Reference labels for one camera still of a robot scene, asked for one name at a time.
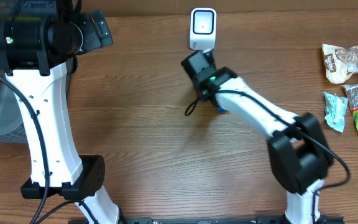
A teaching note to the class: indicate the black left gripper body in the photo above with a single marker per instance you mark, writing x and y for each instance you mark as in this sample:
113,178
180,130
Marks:
93,38

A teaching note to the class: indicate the blue Oreo cookie pack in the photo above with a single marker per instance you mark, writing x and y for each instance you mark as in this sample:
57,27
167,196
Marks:
220,110

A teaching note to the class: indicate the beige paper pouch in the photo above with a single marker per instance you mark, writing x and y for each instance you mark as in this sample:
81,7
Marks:
340,63

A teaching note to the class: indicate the teal snack packet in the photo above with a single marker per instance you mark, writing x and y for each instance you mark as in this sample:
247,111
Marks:
335,109

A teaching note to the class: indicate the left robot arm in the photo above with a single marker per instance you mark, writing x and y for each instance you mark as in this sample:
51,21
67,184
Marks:
39,47

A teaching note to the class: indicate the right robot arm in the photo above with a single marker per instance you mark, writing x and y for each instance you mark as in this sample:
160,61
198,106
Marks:
298,151

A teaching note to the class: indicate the white barcode scanner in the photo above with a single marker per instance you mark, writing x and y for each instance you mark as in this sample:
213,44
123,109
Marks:
203,28

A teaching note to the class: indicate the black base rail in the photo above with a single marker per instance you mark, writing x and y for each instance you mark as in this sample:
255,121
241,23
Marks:
204,221

